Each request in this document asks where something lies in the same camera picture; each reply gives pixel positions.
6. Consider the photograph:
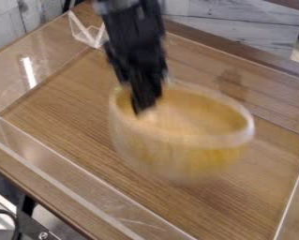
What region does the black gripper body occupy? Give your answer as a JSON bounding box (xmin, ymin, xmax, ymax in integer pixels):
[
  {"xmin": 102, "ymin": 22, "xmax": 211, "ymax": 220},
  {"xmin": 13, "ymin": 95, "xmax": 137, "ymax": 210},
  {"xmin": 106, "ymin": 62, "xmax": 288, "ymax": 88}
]
[{"xmin": 93, "ymin": 0, "xmax": 169, "ymax": 79}]

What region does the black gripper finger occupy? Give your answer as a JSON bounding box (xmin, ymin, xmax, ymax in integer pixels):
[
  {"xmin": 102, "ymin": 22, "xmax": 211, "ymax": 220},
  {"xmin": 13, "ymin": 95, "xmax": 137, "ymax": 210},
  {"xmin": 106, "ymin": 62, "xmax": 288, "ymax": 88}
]
[
  {"xmin": 112, "ymin": 62, "xmax": 156, "ymax": 116},
  {"xmin": 139, "ymin": 70, "xmax": 167, "ymax": 108}
]

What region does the brown wooden bowl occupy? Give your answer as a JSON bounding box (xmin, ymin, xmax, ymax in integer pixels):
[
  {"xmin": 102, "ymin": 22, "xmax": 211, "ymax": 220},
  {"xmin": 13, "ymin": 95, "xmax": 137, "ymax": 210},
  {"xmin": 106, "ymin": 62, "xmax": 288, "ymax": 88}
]
[{"xmin": 109, "ymin": 82, "xmax": 255, "ymax": 184}]

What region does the clear acrylic tray wall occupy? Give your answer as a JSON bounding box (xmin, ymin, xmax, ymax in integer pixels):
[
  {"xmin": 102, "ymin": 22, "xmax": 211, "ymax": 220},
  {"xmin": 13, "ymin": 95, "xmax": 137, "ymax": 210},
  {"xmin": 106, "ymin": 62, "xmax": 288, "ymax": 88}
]
[{"xmin": 0, "ymin": 116, "xmax": 195, "ymax": 240}]

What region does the black metal table frame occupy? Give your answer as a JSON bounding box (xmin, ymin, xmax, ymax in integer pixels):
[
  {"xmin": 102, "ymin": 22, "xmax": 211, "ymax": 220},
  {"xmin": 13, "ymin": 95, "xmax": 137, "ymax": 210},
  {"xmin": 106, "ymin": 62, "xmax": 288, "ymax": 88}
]
[{"xmin": 12, "ymin": 195, "xmax": 61, "ymax": 240}]

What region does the black cable under table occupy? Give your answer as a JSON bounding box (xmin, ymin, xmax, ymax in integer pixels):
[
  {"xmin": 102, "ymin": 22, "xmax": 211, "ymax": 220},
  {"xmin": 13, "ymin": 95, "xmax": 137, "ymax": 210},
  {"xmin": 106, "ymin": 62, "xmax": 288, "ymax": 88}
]
[{"xmin": 0, "ymin": 208, "xmax": 22, "ymax": 240}]

